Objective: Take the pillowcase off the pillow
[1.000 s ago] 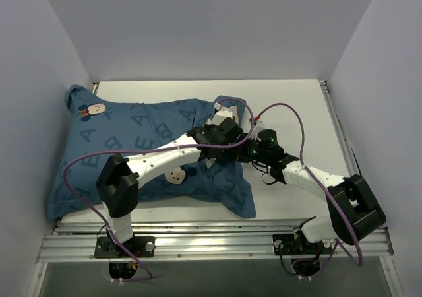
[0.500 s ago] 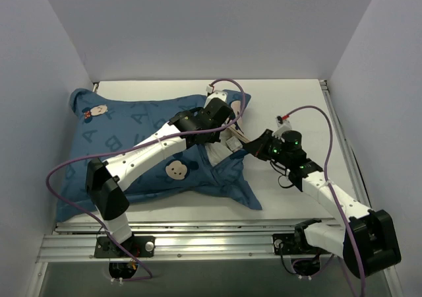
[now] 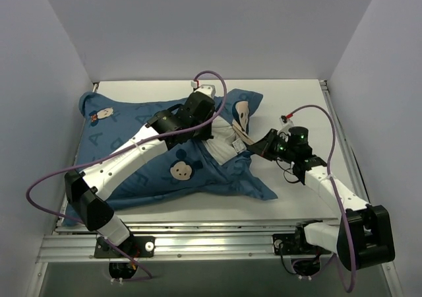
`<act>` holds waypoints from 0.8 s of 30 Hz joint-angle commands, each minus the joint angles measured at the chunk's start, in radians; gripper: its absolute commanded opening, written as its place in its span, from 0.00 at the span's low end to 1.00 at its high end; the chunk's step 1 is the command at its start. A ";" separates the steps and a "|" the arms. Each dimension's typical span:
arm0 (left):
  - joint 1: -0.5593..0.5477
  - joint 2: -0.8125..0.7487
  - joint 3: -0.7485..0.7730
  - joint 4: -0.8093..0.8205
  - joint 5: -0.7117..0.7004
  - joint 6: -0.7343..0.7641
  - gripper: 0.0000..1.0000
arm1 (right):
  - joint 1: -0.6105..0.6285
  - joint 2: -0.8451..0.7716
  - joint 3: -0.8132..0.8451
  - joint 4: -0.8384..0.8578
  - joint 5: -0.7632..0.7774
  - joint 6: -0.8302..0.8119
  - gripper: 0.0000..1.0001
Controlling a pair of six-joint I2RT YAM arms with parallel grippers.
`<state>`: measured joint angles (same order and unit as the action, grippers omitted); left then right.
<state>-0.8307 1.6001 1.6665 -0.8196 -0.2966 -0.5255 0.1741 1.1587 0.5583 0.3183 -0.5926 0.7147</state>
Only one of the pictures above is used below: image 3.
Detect blue cartoon print pillowcase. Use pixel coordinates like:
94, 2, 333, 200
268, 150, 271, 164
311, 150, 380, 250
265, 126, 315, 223
76, 89, 277, 211

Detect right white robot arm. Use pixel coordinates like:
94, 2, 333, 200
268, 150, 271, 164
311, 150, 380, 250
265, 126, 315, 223
247, 126, 396, 271

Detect aluminium front rail frame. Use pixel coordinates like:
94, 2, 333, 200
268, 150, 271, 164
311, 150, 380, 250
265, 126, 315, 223
36, 219, 380, 263

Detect left aluminium side rail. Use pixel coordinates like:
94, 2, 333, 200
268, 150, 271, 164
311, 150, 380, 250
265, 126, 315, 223
54, 82, 100, 229

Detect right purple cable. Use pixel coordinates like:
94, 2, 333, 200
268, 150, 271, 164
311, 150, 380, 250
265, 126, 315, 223
286, 104, 359, 294

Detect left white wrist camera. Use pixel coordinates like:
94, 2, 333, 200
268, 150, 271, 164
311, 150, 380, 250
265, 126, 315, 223
191, 81, 216, 98

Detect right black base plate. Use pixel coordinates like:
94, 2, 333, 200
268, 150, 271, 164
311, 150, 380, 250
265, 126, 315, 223
272, 233, 311, 255

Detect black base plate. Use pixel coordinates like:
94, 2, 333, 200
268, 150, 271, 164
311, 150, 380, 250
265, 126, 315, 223
272, 233, 311, 255
94, 235, 156, 259

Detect white pillow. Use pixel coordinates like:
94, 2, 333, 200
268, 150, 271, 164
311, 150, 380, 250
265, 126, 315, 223
203, 116, 249, 165

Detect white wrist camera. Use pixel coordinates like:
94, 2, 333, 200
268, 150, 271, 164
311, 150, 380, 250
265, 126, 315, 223
191, 81, 216, 98
279, 115, 294, 134

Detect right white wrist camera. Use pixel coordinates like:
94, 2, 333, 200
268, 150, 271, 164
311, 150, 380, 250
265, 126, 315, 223
279, 115, 294, 134

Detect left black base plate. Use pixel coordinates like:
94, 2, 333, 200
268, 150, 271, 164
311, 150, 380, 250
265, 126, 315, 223
94, 235, 156, 259

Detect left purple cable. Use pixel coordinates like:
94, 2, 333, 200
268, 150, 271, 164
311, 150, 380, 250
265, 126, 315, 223
26, 71, 228, 282

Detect right aluminium side rail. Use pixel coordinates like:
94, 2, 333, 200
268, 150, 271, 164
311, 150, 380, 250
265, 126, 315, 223
319, 80, 370, 202

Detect purple cable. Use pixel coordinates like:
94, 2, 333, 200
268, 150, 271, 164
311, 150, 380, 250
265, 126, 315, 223
286, 104, 359, 294
26, 71, 228, 282

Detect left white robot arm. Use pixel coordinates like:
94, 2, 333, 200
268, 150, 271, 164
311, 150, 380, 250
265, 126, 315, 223
65, 86, 215, 257

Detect aluminium side rail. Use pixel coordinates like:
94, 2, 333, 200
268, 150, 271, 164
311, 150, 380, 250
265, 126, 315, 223
319, 80, 370, 202
54, 82, 100, 229

